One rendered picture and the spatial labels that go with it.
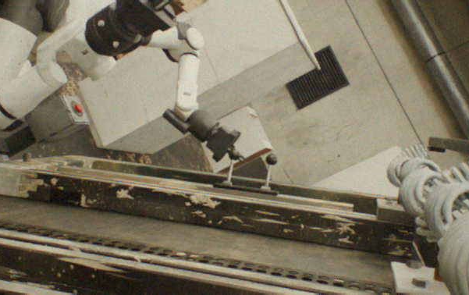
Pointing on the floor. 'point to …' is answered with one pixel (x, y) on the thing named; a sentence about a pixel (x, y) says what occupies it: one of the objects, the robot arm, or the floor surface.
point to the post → (19, 141)
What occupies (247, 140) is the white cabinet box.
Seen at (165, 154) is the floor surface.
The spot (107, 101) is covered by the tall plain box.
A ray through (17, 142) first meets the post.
